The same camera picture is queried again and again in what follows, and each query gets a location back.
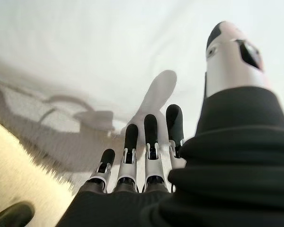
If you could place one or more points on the dark green robot right foot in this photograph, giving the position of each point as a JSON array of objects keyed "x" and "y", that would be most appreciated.
[{"x": 11, "y": 215}]

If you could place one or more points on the white duvet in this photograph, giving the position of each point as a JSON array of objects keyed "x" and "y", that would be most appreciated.
[{"x": 85, "y": 35}]

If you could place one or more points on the robot right hand black glove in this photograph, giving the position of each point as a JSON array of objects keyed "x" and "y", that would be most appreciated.
[{"x": 203, "y": 177}]

